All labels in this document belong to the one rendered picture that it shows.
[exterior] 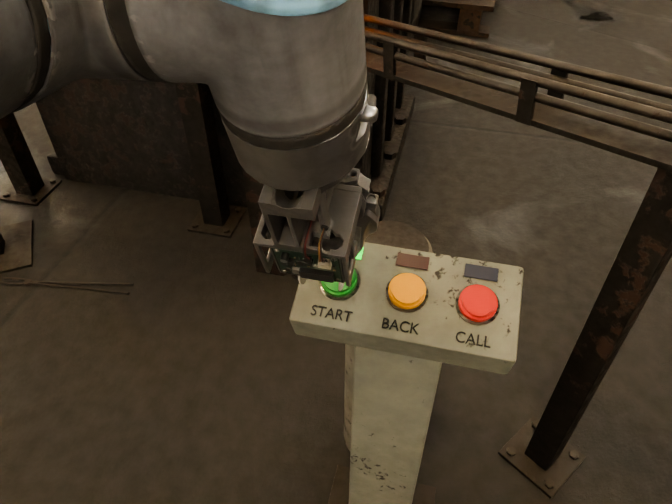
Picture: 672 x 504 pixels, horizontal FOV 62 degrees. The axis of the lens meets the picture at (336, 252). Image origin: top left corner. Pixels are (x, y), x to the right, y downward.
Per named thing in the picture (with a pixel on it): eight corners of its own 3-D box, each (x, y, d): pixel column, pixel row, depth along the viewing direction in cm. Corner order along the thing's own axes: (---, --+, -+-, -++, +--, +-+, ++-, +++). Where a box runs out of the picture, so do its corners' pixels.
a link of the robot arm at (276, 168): (242, 31, 36) (390, 44, 34) (258, 86, 40) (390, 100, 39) (197, 140, 32) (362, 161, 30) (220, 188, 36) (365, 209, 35)
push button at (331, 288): (326, 264, 64) (325, 257, 62) (361, 270, 63) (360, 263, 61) (318, 296, 62) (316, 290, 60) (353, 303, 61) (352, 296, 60)
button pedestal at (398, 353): (325, 463, 109) (318, 218, 67) (449, 492, 105) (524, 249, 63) (302, 548, 98) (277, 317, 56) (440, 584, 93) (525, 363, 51)
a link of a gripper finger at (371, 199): (327, 245, 52) (317, 194, 45) (332, 229, 53) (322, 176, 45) (377, 253, 51) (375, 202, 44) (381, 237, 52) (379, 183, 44)
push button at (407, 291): (391, 275, 62) (392, 268, 61) (427, 281, 62) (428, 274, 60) (385, 308, 61) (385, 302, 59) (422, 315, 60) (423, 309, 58)
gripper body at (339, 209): (264, 275, 46) (226, 195, 36) (290, 190, 50) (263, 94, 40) (354, 290, 45) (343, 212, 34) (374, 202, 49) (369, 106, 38)
